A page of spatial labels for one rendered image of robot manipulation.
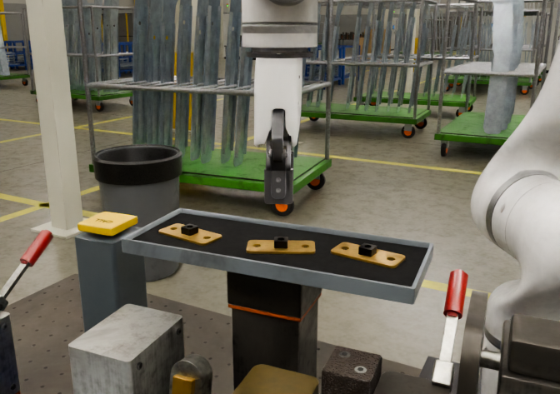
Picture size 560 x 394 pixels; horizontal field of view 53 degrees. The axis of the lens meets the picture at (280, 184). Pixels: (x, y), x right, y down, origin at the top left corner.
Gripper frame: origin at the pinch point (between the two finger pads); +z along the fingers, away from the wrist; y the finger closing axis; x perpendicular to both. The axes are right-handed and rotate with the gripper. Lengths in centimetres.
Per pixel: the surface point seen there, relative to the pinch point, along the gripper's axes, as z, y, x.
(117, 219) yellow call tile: 8.2, -10.0, -23.5
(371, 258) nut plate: 8.0, 3.6, 10.8
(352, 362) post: 14.2, 15.3, 7.7
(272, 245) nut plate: 7.9, -0.1, -1.0
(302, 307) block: 14.2, 4.2, 2.9
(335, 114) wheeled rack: 98, -708, 53
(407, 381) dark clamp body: 16.2, 15.3, 13.4
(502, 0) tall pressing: -45, -569, 218
